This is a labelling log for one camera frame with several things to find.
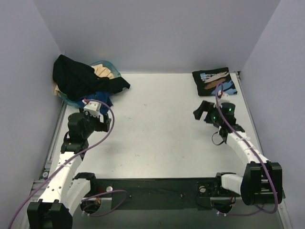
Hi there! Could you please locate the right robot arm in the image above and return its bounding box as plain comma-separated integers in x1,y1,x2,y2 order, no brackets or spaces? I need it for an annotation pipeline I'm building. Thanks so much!
193,101,283,205

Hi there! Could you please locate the teal plastic basket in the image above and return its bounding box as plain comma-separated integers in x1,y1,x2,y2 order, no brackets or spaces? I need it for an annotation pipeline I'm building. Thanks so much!
60,61,121,108

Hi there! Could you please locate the cream t shirt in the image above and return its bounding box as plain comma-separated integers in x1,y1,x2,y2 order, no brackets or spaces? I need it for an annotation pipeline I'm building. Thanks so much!
54,64,115,97

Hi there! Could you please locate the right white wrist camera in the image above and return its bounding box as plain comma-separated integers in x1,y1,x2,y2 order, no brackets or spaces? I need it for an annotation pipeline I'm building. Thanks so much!
213,91,230,108

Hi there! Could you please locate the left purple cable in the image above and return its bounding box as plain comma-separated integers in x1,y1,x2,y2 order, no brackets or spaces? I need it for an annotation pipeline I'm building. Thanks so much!
7,100,129,229

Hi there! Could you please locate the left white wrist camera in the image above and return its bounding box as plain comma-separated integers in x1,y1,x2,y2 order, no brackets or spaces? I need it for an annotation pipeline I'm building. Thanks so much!
82,100,101,118

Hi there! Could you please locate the black graphic t shirt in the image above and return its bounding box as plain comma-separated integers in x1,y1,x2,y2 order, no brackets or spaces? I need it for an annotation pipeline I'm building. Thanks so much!
192,67,237,97

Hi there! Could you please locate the aluminium frame rail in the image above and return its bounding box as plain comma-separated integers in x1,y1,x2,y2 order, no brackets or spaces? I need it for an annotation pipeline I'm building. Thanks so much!
28,178,286,201

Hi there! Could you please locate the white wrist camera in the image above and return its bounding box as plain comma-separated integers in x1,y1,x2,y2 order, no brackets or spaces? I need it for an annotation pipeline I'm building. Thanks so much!
82,100,101,118
213,91,230,108

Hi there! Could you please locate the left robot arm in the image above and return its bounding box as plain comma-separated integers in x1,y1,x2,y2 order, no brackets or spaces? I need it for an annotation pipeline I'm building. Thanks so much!
27,111,113,229

